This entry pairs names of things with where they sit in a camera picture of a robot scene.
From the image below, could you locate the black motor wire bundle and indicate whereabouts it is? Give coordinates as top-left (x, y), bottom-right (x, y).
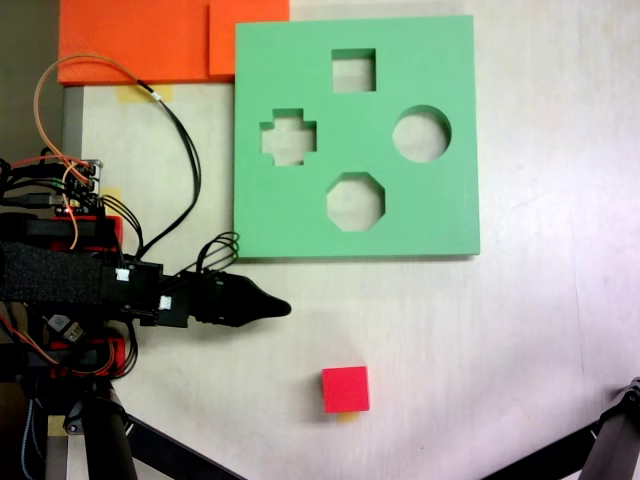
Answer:
top-left (196, 230), bottom-right (242, 275)

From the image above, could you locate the orange flat block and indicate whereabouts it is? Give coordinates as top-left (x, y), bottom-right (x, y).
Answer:
top-left (57, 0), bottom-right (291, 85)

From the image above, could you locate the circuit board with wires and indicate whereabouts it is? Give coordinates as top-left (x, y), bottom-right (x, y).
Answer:
top-left (49, 158), bottom-right (107, 217)

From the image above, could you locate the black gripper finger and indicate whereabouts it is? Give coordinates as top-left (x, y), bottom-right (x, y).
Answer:
top-left (219, 300), bottom-right (292, 330)
top-left (219, 273), bottom-right (293, 311)

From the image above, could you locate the red orange wire bundle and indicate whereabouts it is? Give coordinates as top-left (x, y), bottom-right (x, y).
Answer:
top-left (0, 304), bottom-right (140, 380)

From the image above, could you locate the red square block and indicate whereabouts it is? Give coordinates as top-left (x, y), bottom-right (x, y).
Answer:
top-left (321, 365), bottom-right (371, 415)

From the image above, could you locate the long orange wire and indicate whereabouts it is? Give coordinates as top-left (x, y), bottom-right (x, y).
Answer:
top-left (33, 53), bottom-right (151, 251)

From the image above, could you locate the long black cable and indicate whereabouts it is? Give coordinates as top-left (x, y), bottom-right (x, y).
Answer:
top-left (134, 79), bottom-right (203, 259)

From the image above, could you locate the green shape sorter board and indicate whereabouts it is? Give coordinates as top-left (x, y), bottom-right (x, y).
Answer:
top-left (232, 14), bottom-right (481, 262)

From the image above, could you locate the blue white braided cord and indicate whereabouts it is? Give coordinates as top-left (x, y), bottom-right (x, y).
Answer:
top-left (18, 397), bottom-right (47, 480)

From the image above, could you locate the black tripod leg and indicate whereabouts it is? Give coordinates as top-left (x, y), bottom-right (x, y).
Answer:
top-left (581, 377), bottom-right (640, 480)
top-left (62, 384), bottom-right (140, 480)

